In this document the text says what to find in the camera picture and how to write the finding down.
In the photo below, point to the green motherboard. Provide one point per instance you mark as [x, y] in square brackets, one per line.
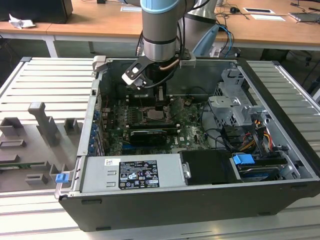
[190, 132]

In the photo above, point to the blue disk carrier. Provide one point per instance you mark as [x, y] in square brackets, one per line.
[243, 159]

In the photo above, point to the wooden desk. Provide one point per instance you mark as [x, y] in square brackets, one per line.
[100, 22]
[22, 31]

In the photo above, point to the silver CPU plate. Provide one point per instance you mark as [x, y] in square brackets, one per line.
[153, 115]

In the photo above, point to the black graphics card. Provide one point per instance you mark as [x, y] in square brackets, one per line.
[150, 137]

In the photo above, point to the black open PC case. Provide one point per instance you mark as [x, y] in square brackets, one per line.
[175, 210]

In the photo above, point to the silver metal drive cage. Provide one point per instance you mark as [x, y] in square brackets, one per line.
[225, 107]

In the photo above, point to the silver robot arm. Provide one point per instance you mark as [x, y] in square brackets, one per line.
[158, 30]

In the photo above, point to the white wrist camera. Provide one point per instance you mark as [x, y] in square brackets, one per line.
[132, 76]

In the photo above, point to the hard disk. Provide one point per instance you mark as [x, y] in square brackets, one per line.
[260, 172]

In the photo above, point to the black computer box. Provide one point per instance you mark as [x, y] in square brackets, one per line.
[37, 10]

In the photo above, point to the CPU socket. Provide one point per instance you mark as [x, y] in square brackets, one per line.
[153, 115]

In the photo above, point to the grey laptop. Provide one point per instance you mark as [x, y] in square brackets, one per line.
[306, 17]

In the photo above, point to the silver power supply unit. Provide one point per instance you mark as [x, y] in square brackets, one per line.
[100, 175]

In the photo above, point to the grey parts rack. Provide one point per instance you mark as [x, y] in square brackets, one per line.
[30, 145]

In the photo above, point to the black computer mouse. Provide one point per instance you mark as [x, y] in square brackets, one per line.
[234, 10]

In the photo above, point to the black RAM slot bank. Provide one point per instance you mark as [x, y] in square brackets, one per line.
[155, 125]
[142, 100]

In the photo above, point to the white paper sheet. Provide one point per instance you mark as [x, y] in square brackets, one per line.
[267, 17]

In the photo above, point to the crumpled white paper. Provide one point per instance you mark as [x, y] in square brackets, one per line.
[21, 22]

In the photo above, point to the pale blue teach pendant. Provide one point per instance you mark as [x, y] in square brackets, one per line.
[207, 40]

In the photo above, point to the blue case latch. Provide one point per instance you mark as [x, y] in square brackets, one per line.
[62, 178]

